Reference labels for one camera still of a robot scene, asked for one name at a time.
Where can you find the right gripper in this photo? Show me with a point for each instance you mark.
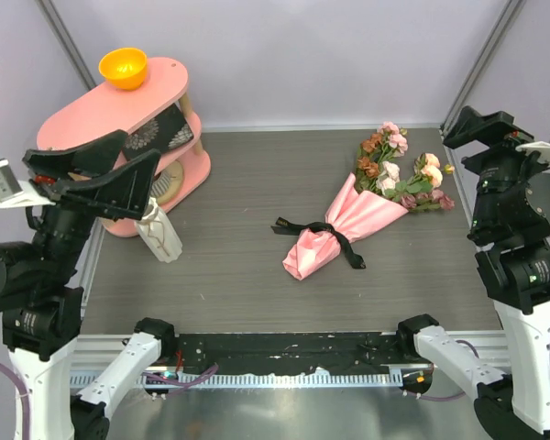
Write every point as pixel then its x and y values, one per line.
pixel 492 128

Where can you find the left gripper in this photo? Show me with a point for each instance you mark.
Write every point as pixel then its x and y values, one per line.
pixel 118 189

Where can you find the pink wrapping paper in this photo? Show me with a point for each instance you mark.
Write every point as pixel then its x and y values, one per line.
pixel 355 215

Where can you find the black ribbon gold lettering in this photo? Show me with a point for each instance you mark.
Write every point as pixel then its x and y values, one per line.
pixel 284 227

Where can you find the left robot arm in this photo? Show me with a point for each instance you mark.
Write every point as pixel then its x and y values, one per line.
pixel 41 314

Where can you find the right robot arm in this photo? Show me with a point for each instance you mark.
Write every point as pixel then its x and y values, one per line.
pixel 511 229

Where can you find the white ribbed vase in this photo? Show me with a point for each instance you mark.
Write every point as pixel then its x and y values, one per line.
pixel 158 233

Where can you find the striped round container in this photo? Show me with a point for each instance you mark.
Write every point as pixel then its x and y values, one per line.
pixel 160 185

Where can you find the pink three-tier shelf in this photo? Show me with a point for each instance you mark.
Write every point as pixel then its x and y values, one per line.
pixel 105 109

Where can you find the round wooden disc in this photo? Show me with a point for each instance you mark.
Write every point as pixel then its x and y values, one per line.
pixel 172 180

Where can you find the black floral patterned tray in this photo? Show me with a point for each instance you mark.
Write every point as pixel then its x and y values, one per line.
pixel 164 132

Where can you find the artificial flower bunch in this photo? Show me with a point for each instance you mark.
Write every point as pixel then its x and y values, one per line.
pixel 377 171

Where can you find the orange plastic bowl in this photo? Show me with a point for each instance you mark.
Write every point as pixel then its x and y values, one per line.
pixel 124 68

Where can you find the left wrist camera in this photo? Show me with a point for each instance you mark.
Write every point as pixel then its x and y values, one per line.
pixel 16 193

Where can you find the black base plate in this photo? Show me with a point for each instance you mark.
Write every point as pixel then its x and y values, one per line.
pixel 291 354

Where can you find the white slotted cable duct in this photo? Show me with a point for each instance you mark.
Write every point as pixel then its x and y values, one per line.
pixel 320 379

